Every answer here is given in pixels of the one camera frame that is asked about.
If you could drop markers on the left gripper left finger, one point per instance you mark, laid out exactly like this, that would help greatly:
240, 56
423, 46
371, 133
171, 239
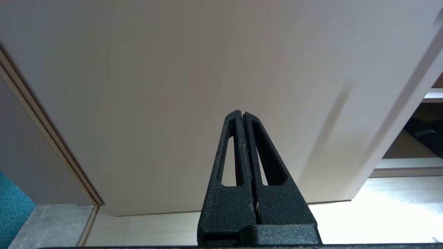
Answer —
226, 207

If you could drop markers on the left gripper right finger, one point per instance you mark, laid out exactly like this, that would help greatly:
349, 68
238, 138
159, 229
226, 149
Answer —
280, 207

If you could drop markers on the white door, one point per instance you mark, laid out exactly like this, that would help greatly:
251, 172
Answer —
193, 69

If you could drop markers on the white shelf unit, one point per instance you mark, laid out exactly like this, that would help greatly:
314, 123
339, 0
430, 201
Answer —
412, 162

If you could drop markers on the black shoe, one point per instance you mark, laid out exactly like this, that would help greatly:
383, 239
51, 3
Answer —
427, 133

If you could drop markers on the grey stone threshold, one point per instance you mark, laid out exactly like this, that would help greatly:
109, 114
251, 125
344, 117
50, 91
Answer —
52, 224

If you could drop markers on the teal carpet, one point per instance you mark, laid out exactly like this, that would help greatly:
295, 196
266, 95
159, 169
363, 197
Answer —
12, 207

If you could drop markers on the brown door frame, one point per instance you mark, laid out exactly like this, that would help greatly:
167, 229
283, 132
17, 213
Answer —
48, 135

